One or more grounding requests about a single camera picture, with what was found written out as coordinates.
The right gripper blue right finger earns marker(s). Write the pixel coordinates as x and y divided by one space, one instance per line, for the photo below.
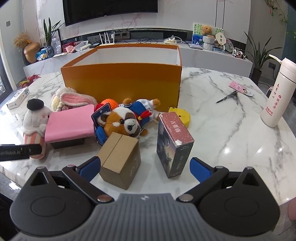
210 178

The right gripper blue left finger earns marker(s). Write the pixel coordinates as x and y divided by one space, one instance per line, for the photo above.
80 176

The white plush with black hat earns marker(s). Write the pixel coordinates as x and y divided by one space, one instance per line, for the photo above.
35 124

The brown cardboard box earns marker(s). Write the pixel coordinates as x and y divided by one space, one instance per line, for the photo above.
120 160

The dark illustrated book box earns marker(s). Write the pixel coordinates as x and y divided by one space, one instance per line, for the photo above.
174 144

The pink foam block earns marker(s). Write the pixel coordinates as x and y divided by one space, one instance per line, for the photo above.
70 124

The brown white plush dog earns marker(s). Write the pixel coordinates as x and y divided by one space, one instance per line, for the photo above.
130 117

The orange crochet ball toy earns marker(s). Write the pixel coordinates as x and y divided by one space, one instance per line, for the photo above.
113 104

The crochet bunny doll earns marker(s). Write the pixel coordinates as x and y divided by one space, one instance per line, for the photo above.
67 98

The black box under pink foam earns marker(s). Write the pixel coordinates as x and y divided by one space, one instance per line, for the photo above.
68 143

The white small carton box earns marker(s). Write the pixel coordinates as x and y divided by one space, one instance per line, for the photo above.
18 98

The red feather toy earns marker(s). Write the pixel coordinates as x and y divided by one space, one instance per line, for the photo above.
28 81

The black scissors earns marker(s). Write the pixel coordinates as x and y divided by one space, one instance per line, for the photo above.
231 95

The pink card package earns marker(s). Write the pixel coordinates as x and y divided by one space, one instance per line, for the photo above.
239 88

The white thermos bottle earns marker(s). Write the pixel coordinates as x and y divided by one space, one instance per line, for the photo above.
281 94

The gold vase with dried flowers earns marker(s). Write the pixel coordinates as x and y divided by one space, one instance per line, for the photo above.
29 48

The white tv console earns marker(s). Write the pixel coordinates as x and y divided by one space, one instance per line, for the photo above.
187 57

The large orange storage box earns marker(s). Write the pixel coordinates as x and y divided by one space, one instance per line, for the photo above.
118 81

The green leaf plant in vase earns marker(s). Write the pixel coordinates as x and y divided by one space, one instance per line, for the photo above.
49 32

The potted green plant right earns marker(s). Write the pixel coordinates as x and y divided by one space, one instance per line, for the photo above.
259 55

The white wifi router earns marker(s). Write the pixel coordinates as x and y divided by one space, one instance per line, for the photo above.
106 39

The teddy bear on cups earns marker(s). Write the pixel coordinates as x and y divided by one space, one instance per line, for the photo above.
208 38

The painted picture board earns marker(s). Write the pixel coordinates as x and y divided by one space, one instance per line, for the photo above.
200 30

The white power strip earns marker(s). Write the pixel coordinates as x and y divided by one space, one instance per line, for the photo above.
173 41

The black television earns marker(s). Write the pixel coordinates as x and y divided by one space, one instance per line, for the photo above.
79 11

